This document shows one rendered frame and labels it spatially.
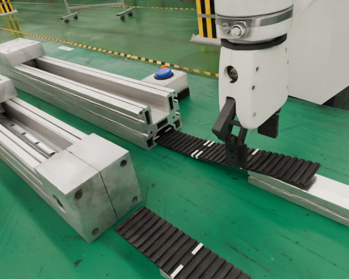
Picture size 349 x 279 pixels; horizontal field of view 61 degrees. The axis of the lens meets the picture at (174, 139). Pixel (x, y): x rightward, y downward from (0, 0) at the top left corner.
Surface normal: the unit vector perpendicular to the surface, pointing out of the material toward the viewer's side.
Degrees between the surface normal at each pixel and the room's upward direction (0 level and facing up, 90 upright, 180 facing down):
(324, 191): 0
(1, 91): 90
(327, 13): 90
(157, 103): 90
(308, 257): 0
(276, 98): 88
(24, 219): 0
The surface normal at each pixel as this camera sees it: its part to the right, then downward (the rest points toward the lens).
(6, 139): -0.15, -0.82
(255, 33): -0.15, 0.58
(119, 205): 0.72, 0.30
